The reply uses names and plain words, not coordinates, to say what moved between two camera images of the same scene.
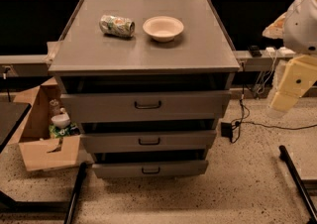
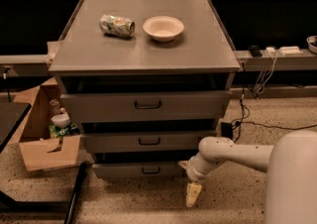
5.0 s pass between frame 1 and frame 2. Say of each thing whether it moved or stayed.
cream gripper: moved
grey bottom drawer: stayed
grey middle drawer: stayed
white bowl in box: stayed
